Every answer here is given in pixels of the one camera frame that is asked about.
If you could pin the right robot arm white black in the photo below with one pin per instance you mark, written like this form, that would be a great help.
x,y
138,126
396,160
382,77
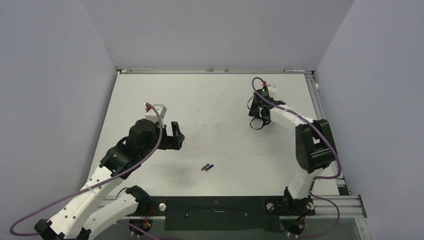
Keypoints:
x,y
314,152

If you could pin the aluminium frame rail back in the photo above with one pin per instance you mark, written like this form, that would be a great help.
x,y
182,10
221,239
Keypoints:
x,y
215,71

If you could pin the blue AAA battery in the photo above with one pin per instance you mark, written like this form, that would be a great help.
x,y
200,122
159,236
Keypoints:
x,y
209,167

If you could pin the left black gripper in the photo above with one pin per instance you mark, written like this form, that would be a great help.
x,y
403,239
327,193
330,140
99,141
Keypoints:
x,y
173,142

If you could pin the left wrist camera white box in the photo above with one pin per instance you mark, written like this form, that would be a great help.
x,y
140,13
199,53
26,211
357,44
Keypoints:
x,y
155,112

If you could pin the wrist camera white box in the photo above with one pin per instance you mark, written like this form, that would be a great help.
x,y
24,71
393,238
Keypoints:
x,y
155,112
272,89

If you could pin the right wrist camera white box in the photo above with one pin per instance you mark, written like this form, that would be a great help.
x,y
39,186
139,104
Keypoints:
x,y
272,89

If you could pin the aluminium frame rail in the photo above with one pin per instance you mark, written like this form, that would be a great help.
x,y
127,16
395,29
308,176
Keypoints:
x,y
324,127
215,71

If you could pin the aluminium frame rail right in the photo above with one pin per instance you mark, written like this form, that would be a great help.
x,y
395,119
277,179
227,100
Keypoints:
x,y
324,127

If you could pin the orange black AAA battery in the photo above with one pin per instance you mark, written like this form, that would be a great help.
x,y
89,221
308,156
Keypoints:
x,y
205,167

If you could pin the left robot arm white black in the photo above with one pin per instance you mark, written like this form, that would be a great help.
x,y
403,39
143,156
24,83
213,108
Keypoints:
x,y
80,219

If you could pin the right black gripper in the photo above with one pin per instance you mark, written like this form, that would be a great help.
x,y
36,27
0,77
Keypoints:
x,y
254,113

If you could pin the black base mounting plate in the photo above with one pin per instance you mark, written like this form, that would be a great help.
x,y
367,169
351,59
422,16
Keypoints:
x,y
222,213

